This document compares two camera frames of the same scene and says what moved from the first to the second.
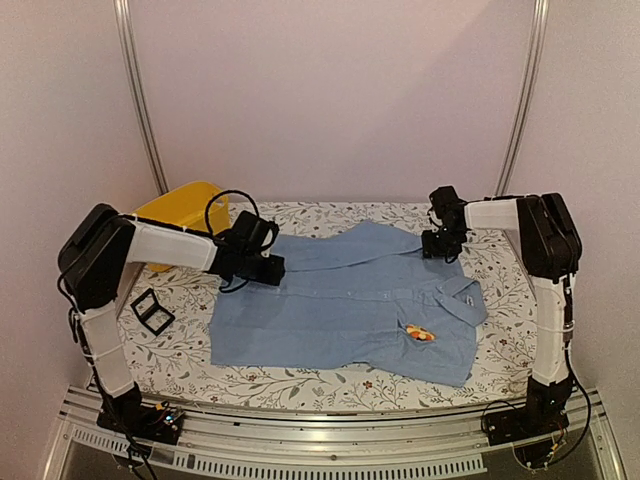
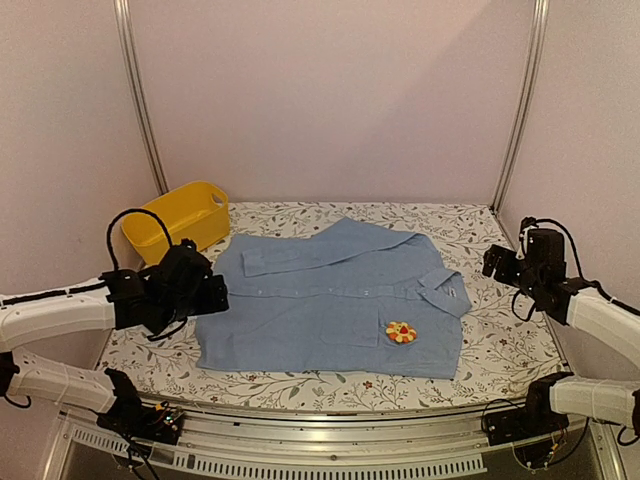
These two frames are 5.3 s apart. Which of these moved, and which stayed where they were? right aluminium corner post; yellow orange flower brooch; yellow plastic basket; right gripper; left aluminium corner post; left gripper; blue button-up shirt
Moved: left gripper; yellow orange flower brooch; right gripper
Stayed: left aluminium corner post; right aluminium corner post; blue button-up shirt; yellow plastic basket
